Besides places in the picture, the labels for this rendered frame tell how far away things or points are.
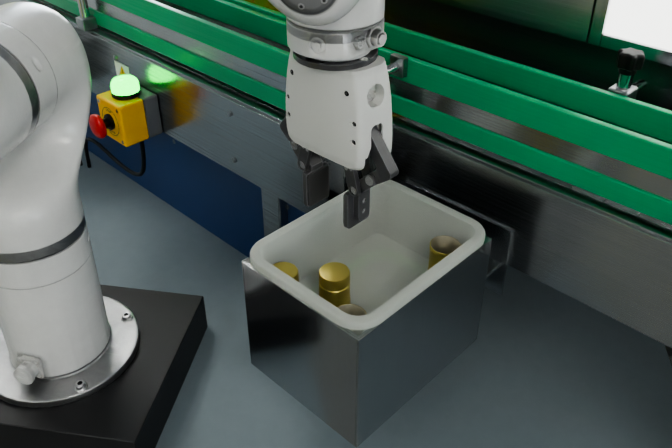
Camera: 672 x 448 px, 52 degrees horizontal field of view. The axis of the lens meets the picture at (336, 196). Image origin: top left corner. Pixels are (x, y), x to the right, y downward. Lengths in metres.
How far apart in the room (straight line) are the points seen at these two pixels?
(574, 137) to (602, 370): 0.38
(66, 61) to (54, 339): 0.32
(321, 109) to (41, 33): 0.30
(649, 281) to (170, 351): 0.57
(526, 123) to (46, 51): 0.51
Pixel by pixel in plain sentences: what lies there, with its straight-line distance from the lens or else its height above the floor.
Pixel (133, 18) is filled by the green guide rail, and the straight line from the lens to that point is 1.18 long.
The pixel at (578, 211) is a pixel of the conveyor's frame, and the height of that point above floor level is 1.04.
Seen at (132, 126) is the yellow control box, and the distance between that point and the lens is 1.14.
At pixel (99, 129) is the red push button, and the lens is 1.13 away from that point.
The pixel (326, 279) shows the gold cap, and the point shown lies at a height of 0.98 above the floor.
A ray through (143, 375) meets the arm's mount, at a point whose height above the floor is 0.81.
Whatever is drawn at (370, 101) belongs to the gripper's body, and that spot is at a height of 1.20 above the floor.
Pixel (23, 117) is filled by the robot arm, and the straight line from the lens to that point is 0.72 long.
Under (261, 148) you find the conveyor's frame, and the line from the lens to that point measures 0.96.
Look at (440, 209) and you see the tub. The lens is 0.81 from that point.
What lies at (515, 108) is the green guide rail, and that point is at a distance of 0.80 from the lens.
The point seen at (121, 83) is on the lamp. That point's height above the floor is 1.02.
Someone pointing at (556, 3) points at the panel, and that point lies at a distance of 0.94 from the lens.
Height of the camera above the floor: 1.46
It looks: 33 degrees down
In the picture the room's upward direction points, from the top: straight up
